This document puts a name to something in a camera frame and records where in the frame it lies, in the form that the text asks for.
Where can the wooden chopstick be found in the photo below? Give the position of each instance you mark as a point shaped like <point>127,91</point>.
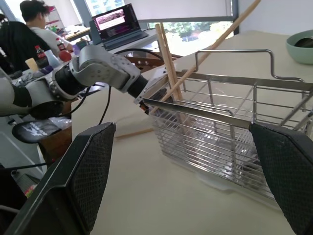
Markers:
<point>163,49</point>
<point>134,133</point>
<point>168,49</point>
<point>220,41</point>

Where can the small red-capped bottle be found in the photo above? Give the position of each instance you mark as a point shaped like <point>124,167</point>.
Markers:
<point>60,45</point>

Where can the person in white shirt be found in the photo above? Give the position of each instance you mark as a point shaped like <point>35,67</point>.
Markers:
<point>33,9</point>

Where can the open grey laptop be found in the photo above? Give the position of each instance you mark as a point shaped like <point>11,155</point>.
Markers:
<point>115,19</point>

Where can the green bowl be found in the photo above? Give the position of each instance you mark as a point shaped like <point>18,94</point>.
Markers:
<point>300,55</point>

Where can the white roller blind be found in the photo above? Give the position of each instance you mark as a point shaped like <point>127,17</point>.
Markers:
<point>183,9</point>

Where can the cola bottle with red cap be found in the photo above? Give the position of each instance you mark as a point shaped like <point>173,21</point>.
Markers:
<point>41,57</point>

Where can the yellow cup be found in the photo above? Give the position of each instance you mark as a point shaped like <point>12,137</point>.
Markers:
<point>31,64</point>

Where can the red round object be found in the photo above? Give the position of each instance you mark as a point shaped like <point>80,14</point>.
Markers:
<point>65,55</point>

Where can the pale blue plastic bottle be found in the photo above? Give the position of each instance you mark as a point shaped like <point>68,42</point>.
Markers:
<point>52,60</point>

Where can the clear plastic drip tray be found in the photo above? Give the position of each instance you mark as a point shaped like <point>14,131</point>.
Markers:
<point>220,187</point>

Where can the dark item in bowl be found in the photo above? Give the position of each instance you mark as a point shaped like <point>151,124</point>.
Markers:
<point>305,42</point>

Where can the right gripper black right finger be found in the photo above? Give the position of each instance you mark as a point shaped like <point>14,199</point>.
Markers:
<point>291,166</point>

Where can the person in black jacket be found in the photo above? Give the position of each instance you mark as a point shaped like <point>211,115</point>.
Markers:
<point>14,41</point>

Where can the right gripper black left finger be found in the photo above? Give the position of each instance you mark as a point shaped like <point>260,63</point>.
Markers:
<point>73,181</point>

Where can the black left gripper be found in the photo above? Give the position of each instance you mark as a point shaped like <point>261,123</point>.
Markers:
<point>164,94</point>

